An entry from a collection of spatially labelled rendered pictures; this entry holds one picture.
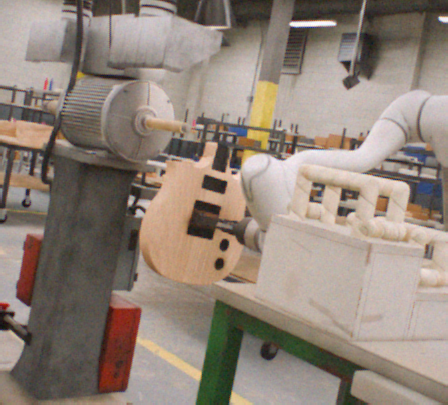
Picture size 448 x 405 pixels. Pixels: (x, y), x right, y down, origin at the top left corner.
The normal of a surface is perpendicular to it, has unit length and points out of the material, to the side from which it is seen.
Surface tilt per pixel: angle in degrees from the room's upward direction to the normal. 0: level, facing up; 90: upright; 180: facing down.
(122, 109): 88
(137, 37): 90
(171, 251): 89
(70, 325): 90
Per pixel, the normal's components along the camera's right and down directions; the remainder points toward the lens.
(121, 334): 0.62, 0.16
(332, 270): -0.80, -0.12
